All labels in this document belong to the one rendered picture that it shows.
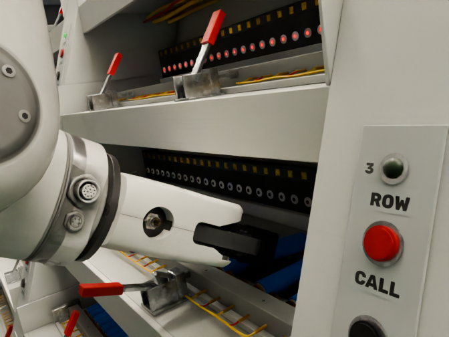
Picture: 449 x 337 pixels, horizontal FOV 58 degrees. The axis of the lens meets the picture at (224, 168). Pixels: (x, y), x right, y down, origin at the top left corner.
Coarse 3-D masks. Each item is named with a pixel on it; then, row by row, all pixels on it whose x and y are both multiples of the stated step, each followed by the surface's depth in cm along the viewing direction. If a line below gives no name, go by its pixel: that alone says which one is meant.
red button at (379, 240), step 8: (368, 232) 18; (376, 232) 18; (384, 232) 18; (392, 232) 18; (368, 240) 18; (376, 240) 18; (384, 240) 18; (392, 240) 17; (368, 248) 18; (376, 248) 18; (384, 248) 18; (392, 248) 17; (376, 256) 18; (384, 256) 17; (392, 256) 17
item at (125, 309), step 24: (264, 216) 50; (288, 216) 46; (72, 264) 57; (96, 264) 49; (120, 264) 48; (144, 264) 47; (120, 312) 42; (144, 312) 37; (168, 312) 36; (192, 312) 35; (216, 312) 35; (144, 336) 37; (168, 336) 32; (192, 336) 32; (216, 336) 32; (240, 336) 31
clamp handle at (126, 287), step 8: (160, 280) 37; (80, 288) 33; (88, 288) 33; (96, 288) 33; (104, 288) 34; (112, 288) 34; (120, 288) 35; (128, 288) 35; (136, 288) 36; (144, 288) 36; (88, 296) 33; (96, 296) 33
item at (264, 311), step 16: (128, 256) 48; (144, 256) 46; (192, 272) 38; (208, 272) 37; (224, 272) 37; (208, 288) 36; (224, 288) 34; (240, 288) 34; (256, 288) 33; (224, 304) 35; (240, 304) 33; (256, 304) 31; (272, 304) 30; (288, 304) 30; (240, 320) 31; (256, 320) 31; (272, 320) 29; (288, 320) 28; (288, 336) 28
